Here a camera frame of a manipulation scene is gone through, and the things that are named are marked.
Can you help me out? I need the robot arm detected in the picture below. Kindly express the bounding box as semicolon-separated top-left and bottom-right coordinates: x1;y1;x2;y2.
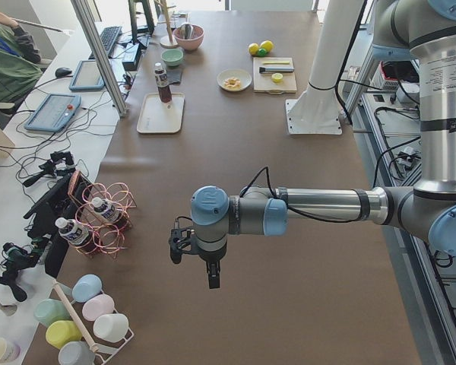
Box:
169;1;456;288

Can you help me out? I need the pink cup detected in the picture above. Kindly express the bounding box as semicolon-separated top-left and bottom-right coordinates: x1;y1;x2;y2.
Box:
82;294;115;321

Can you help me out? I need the blue teach pendant near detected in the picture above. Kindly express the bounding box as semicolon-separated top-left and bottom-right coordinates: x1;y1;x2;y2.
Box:
24;94;82;133

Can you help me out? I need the green bowl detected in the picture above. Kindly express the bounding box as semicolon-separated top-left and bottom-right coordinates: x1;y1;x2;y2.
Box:
161;49;184;68

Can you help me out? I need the steel ice scoop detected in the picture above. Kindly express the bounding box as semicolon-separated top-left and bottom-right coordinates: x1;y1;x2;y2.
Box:
179;22;194;40

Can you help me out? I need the aluminium frame post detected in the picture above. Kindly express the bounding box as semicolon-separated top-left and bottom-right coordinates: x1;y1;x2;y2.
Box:
71;0;128;118

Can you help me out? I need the copper wire bottle rack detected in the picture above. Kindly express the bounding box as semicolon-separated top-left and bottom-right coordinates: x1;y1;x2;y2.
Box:
68;171;137;259

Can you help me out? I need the yellow plastic knife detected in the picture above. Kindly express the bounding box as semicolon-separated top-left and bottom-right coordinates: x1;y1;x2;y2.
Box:
262;60;290;65

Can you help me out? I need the blue cup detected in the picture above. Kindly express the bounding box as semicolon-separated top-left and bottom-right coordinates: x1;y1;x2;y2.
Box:
72;274;103;303

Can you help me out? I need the wooden mug tree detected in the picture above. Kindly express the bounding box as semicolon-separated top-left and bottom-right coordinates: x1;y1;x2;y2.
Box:
155;0;179;49

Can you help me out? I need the pink bowl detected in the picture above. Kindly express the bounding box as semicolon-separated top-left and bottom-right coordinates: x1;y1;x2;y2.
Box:
173;24;204;51

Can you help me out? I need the yellow cup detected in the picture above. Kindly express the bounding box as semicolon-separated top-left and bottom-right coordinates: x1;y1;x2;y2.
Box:
45;320;82;349

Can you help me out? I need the yellow lemon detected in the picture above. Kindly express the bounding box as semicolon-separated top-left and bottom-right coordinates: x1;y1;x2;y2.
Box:
260;40;274;52
248;43;260;56

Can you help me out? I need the grey cup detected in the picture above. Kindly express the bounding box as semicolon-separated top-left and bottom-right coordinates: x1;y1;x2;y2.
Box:
58;341;95;365

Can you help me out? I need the blue teach pendant far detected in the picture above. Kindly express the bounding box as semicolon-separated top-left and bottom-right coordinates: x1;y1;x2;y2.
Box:
69;60;105;91

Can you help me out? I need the blue teach pendant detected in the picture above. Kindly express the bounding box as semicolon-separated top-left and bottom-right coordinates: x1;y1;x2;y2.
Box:
24;94;82;133
69;60;105;91

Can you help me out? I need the green cup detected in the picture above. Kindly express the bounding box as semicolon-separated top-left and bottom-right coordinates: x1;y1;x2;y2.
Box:
33;298;71;328

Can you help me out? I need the white plate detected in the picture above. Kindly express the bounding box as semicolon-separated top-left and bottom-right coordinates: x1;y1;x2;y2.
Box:
217;68;252;92

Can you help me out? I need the white cup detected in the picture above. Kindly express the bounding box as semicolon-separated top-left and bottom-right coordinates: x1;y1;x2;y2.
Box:
93;313;129;343

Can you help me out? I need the bottle in rack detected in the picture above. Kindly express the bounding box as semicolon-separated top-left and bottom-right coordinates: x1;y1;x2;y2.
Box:
55;217;97;254
91;197;128;230

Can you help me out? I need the bottle in rack rear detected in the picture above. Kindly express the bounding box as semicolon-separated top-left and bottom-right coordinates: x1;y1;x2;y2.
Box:
91;197;128;230

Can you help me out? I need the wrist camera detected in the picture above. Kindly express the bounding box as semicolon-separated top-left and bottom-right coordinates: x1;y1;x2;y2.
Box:
169;227;198;264

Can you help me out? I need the person in green jacket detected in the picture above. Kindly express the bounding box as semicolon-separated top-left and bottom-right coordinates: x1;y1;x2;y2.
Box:
0;12;43;103

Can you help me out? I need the grey cloth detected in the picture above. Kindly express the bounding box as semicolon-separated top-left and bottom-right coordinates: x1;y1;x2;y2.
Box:
166;68;183;84

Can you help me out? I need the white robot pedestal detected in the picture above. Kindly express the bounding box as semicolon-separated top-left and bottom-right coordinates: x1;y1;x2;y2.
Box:
286;0;366;135

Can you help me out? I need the dark sauce bottle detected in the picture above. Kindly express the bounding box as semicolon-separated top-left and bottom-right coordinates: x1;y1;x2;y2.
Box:
154;62;173;103

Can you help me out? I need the green lime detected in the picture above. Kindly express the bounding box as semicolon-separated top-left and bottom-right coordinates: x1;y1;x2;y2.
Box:
256;48;268;57

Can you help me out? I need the black computer mouse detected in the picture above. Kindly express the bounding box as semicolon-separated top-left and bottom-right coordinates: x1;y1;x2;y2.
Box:
55;67;72;78

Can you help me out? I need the half lemon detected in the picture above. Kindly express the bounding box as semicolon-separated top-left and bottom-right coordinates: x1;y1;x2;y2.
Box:
271;73;283;83

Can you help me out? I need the black keyboard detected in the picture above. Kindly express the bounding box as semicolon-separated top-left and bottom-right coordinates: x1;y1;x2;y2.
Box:
100;26;122;58

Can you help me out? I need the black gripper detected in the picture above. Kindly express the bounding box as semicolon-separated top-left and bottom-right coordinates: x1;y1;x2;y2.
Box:
200;253;225;289

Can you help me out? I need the bottle in rack front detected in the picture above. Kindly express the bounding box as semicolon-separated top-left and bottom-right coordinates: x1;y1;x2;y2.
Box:
55;217;97;254

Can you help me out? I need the braided donut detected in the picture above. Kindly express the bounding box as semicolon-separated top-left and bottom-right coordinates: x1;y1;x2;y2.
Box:
223;77;242;89

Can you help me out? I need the white serving tray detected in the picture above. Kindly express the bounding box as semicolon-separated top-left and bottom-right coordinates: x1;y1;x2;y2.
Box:
137;93;185;134

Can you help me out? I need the wooden cutting board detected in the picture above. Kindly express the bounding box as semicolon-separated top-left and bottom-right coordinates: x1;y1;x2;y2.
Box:
252;57;297;94

